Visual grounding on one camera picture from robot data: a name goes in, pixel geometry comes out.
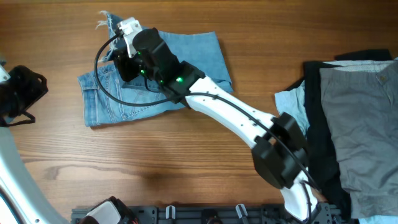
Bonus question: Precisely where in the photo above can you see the right white rail clip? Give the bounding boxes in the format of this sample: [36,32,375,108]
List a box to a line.
[235,203,248,219]

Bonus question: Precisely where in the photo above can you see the black mounting rail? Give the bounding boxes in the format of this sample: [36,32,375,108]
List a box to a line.
[70,203,346,224]

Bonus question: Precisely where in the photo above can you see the light blue denim jeans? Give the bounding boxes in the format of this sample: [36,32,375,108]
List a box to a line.
[77,11,234,128]

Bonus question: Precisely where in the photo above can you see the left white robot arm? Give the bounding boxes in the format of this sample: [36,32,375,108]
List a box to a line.
[1,65,68,223]

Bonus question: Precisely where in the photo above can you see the white rail clip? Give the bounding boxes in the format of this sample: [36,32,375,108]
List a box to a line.
[165,205,176,220]
[235,203,248,219]

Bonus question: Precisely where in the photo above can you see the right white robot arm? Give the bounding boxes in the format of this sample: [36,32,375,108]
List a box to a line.
[115,26,318,223]

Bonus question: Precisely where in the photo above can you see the grey garment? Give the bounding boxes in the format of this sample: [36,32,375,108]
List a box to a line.
[320,60,397,218]

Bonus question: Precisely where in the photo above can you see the left white rail clip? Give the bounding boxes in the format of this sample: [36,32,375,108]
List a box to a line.
[165,205,176,220]

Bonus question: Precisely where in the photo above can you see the black garment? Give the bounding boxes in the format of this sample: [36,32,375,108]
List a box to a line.
[286,49,392,221]

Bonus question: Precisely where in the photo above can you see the light blue shirt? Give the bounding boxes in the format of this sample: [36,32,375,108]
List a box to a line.
[274,81,310,137]

